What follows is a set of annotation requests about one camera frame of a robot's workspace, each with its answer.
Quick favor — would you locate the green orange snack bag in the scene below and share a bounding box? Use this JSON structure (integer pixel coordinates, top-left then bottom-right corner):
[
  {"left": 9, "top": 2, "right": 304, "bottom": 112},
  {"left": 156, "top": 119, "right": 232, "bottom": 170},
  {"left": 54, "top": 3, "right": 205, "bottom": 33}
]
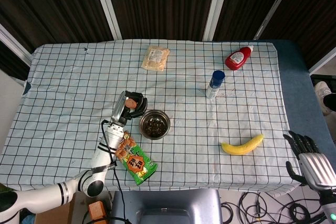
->
[{"left": 114, "top": 130, "right": 159, "bottom": 186}]

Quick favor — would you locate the dark brown curtain panel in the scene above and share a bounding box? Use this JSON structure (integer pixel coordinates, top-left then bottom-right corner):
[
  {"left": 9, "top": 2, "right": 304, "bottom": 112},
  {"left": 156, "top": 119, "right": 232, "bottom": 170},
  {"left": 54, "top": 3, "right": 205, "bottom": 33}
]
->
[
  {"left": 0, "top": 0, "right": 114, "bottom": 53},
  {"left": 103, "top": 0, "right": 219, "bottom": 42},
  {"left": 213, "top": 0, "right": 292, "bottom": 42},
  {"left": 259, "top": 0, "right": 336, "bottom": 69}
]

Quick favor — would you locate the brown cardboard box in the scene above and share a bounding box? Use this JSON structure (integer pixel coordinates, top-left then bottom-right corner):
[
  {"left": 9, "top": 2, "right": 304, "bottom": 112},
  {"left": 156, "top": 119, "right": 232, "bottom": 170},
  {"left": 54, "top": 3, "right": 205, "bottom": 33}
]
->
[{"left": 34, "top": 195, "right": 90, "bottom": 224}]

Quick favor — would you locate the white black checkered tablecloth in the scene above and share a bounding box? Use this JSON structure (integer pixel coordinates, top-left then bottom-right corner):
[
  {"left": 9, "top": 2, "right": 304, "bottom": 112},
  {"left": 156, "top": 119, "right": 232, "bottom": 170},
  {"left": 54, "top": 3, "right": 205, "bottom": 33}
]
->
[{"left": 0, "top": 38, "right": 302, "bottom": 196}]

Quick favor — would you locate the white frame post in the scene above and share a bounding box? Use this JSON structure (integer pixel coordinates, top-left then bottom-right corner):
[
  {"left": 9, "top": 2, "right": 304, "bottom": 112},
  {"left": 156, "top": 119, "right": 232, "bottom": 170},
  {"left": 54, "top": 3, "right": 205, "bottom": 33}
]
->
[
  {"left": 253, "top": 0, "right": 300, "bottom": 41},
  {"left": 308, "top": 53, "right": 336, "bottom": 76},
  {"left": 0, "top": 23, "right": 34, "bottom": 68},
  {"left": 90, "top": 0, "right": 123, "bottom": 41},
  {"left": 202, "top": 0, "right": 233, "bottom": 42}
]

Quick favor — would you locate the black floor cable tangle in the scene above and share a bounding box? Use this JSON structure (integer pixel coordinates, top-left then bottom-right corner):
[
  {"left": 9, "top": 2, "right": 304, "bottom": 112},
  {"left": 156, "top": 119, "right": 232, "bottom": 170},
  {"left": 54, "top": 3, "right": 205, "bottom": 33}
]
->
[{"left": 219, "top": 191, "right": 327, "bottom": 224}]

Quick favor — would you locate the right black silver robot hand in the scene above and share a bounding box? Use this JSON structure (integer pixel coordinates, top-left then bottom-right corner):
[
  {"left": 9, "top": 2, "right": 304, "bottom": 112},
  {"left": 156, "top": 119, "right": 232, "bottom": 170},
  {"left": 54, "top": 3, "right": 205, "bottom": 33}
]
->
[{"left": 282, "top": 130, "right": 336, "bottom": 191}]

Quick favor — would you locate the yellow banana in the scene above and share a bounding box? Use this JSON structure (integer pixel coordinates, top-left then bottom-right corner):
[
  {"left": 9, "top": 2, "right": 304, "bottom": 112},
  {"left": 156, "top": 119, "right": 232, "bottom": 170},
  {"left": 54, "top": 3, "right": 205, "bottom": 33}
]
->
[{"left": 220, "top": 133, "right": 265, "bottom": 156}]

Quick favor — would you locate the orange block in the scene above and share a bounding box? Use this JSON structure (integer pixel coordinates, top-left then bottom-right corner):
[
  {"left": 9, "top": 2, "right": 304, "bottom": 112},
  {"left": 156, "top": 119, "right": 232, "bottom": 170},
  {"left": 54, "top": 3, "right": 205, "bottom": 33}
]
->
[{"left": 87, "top": 200, "right": 107, "bottom": 221}]

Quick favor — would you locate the beige food packet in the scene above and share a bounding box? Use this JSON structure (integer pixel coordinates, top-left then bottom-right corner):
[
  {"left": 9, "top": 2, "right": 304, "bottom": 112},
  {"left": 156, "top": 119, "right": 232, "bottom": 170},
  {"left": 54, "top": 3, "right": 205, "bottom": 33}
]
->
[{"left": 141, "top": 45, "right": 171, "bottom": 72}]

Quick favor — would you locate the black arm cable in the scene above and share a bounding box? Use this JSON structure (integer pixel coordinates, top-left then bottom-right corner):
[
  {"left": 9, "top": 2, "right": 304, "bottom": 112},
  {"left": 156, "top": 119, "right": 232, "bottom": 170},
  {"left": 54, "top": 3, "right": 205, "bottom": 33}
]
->
[{"left": 101, "top": 119, "right": 132, "bottom": 224}]

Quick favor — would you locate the grey robot torso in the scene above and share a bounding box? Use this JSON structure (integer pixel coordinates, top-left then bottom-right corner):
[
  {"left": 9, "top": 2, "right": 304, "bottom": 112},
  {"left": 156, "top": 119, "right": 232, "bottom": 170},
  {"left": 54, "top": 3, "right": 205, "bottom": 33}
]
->
[{"left": 110, "top": 188, "right": 224, "bottom": 224}]

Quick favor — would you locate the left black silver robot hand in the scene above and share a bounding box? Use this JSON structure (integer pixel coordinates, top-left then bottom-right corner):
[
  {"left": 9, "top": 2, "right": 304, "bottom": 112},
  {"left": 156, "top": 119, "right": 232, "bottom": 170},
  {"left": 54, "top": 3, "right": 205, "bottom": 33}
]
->
[{"left": 110, "top": 90, "right": 149, "bottom": 128}]

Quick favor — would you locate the blue white canister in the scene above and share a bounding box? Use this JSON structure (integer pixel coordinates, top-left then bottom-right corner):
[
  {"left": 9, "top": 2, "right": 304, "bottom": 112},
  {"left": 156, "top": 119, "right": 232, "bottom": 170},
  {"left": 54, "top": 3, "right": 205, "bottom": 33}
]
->
[{"left": 205, "top": 70, "right": 226, "bottom": 100}]

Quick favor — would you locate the white shoe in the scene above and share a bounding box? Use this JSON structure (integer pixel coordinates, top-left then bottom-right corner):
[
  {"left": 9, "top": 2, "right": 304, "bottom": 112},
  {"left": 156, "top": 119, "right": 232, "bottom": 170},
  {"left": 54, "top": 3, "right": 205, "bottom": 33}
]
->
[{"left": 314, "top": 80, "right": 334, "bottom": 116}]

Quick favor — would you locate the stainless steel bowl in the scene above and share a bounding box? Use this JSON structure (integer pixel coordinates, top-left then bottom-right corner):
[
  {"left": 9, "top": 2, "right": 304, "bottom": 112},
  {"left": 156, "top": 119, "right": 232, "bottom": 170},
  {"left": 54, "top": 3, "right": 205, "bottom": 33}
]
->
[{"left": 138, "top": 109, "right": 171, "bottom": 141}]

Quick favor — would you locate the red ketchup bottle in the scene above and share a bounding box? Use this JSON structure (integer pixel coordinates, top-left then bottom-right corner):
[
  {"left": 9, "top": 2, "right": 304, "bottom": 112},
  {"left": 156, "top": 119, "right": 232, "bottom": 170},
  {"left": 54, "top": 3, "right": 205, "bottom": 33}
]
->
[{"left": 225, "top": 45, "right": 255, "bottom": 71}]

